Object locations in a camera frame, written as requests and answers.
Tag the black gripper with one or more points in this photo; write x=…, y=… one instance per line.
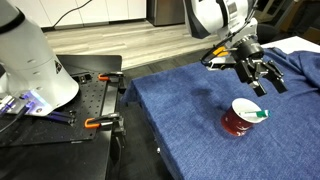
x=249, y=51

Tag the green marker with white label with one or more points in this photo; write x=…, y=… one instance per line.
x=261, y=113

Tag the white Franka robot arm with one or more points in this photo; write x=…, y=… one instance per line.
x=30, y=66

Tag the yellow floor marker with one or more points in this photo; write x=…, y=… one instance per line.
x=220, y=51

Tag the red mug with white interior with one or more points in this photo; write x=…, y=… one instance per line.
x=235, y=125

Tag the light wooden shelf unit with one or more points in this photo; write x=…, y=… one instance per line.
x=270, y=10

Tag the blue fabric tablecloth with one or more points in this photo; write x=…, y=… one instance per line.
x=186, y=110

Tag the stainless steel appliance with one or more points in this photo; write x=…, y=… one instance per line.
x=166, y=11

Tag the white cabinets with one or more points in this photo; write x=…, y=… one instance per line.
x=116, y=8

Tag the black robot cart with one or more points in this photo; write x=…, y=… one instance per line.
x=66, y=163

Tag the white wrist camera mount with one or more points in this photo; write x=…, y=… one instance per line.
x=220, y=63

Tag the brown wooden door frame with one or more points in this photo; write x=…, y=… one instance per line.
x=313, y=35

